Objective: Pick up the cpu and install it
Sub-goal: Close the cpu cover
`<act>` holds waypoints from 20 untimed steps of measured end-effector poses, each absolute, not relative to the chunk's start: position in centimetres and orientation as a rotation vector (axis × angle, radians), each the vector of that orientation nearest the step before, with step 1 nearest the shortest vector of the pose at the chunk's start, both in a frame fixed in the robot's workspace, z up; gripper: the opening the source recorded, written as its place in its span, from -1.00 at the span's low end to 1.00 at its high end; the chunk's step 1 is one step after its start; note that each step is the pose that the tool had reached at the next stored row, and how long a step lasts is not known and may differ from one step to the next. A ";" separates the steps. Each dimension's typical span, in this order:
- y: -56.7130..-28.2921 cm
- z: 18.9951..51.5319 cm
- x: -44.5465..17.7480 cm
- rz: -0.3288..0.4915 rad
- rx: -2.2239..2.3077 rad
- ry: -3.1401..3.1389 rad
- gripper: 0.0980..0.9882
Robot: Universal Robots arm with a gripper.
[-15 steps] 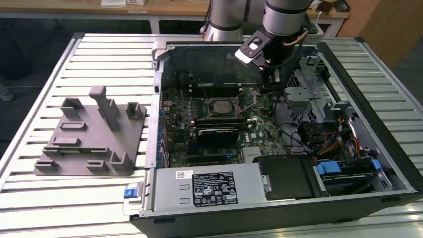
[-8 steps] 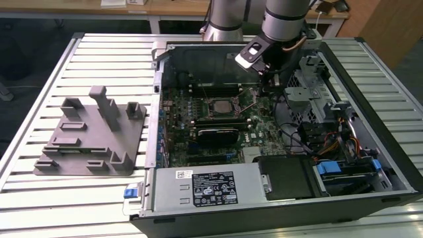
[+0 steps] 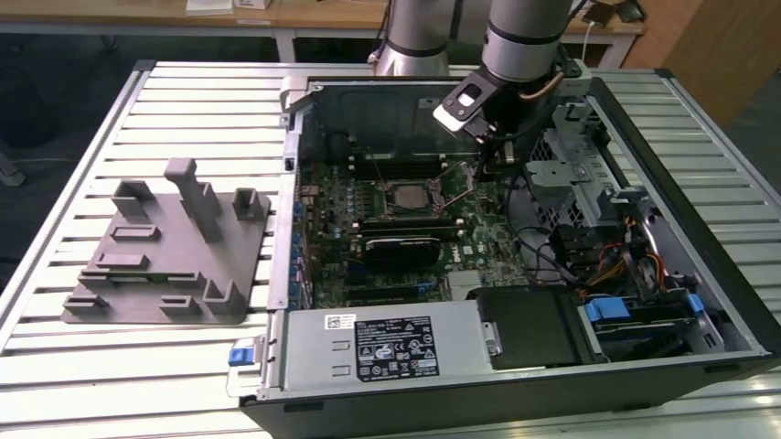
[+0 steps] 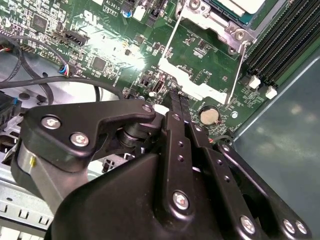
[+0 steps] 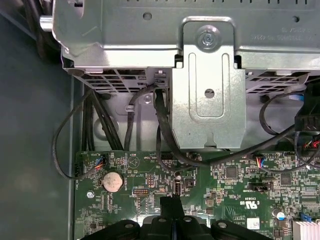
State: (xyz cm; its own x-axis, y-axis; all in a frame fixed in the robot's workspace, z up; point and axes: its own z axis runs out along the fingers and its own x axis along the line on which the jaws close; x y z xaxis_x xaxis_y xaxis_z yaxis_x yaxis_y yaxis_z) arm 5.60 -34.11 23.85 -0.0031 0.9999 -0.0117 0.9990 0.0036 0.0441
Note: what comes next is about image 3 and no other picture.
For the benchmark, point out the black computer mouse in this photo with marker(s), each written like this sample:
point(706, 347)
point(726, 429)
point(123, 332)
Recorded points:
point(629, 10)

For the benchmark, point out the blue case latch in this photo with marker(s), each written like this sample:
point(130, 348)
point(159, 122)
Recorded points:
point(239, 356)

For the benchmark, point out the black graphics card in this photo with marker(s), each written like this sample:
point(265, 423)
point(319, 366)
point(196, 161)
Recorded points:
point(402, 256)

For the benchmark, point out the black open PC case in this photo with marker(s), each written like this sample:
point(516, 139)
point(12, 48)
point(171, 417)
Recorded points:
point(427, 411)

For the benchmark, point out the wooden cabinet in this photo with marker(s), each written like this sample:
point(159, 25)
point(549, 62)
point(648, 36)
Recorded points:
point(720, 46)

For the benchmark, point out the black expansion slot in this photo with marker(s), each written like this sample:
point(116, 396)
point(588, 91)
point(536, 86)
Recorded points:
point(385, 292)

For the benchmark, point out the silver metal drive cage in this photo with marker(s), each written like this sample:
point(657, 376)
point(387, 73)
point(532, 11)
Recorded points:
point(561, 178)

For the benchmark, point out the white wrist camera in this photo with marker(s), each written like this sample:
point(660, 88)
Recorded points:
point(451, 119)

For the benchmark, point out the green motherboard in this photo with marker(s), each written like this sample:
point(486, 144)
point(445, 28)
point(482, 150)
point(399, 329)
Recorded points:
point(487, 270)

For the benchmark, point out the blue disk carrier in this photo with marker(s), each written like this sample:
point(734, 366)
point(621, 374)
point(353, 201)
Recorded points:
point(606, 311)

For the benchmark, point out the black power adapter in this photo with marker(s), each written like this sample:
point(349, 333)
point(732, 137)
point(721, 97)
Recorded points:
point(602, 13)

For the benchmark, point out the silver power supply unit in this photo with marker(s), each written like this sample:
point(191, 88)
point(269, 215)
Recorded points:
point(305, 356)

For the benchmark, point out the grey parts rack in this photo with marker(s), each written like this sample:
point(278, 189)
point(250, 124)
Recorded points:
point(183, 274)

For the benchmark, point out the silver CPU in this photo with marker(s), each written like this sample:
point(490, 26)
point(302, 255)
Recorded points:
point(411, 195)

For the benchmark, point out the wooden desk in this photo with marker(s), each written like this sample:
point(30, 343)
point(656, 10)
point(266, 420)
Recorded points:
point(257, 13)

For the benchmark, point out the grey chair leg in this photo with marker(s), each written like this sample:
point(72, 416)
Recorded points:
point(11, 176)

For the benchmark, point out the thin metal locking lever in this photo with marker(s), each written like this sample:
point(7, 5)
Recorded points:
point(382, 174)
point(462, 196)

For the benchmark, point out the white box black print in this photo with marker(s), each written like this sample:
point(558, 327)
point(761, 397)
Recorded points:
point(253, 3)

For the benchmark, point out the silver chipset heat sink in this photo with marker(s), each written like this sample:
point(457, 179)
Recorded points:
point(465, 285)

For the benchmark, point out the black RAM slot bank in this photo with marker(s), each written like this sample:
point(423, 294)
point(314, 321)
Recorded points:
point(402, 167)
point(402, 227)

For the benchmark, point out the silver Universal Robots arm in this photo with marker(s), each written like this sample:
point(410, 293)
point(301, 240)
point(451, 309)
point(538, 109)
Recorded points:
point(525, 46)

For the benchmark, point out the blue plastic clip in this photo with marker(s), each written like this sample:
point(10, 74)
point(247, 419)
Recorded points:
point(693, 305)

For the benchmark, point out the CPU socket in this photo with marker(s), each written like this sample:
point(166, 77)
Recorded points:
point(415, 211)

